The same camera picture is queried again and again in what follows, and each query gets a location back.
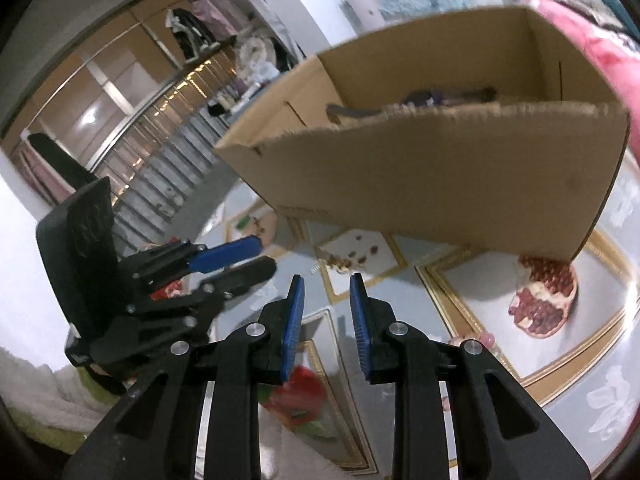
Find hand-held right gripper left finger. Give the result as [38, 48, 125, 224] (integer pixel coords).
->
[60, 274, 306, 480]

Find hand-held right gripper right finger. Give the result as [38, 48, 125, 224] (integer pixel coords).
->
[349, 272, 593, 480]

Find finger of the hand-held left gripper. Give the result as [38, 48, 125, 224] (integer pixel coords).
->
[131, 234, 263, 281]
[90, 256, 278, 361]

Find large cardboard box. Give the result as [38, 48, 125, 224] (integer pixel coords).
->
[214, 5, 632, 263]

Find square smartwatch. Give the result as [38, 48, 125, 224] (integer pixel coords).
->
[326, 87, 498, 121]

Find person's left forearm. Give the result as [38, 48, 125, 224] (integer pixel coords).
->
[0, 345, 131, 451]

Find dark cloth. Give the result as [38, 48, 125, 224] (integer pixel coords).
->
[26, 132, 98, 191]

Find metal stair railing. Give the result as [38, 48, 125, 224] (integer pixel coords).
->
[85, 42, 241, 241]

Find fruit print floor mat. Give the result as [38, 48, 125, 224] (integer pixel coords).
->
[190, 150, 640, 476]

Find wooden wardrobe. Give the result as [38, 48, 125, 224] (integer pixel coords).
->
[0, 0, 201, 196]

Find beige quilt pile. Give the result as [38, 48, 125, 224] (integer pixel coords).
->
[235, 35, 281, 81]

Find black white jacket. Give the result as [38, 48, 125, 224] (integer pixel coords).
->
[167, 7, 216, 63]

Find pink hanging garments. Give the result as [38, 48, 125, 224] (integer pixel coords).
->
[192, 0, 251, 41]

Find pink paper roll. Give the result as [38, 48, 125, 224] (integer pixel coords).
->
[340, 0, 386, 33]

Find red floral blanket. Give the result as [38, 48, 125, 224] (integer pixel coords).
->
[520, 0, 640, 126]

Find grey blanket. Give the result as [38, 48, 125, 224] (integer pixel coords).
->
[550, 0, 626, 36]

